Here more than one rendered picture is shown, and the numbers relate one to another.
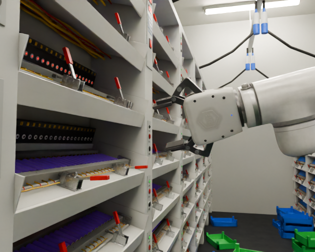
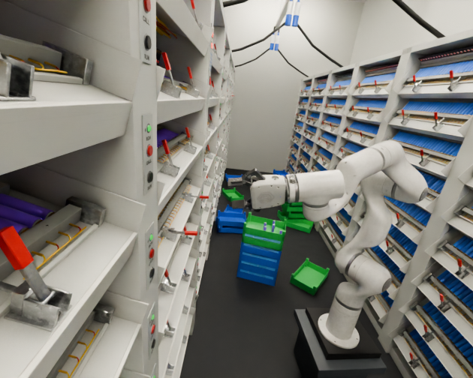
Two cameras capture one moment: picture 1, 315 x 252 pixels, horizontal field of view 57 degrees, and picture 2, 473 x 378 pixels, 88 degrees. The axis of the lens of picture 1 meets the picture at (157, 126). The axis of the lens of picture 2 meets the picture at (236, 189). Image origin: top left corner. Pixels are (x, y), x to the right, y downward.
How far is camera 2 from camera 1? 0.35 m
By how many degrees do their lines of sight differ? 28
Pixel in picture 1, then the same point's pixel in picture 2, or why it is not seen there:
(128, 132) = not seen: hidden behind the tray
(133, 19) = (197, 56)
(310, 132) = (323, 211)
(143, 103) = (202, 137)
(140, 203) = (196, 208)
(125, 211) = not seen: hidden behind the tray
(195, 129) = (255, 202)
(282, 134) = (307, 210)
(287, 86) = (318, 187)
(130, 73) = not seen: hidden behind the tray
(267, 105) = (303, 196)
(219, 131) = (270, 203)
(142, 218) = (197, 218)
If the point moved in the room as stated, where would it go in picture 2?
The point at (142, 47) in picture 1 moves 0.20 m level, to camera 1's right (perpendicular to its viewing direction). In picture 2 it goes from (203, 88) to (253, 93)
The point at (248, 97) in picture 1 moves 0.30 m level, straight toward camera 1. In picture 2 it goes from (293, 190) to (320, 253)
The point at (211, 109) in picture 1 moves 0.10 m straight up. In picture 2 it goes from (269, 192) to (274, 158)
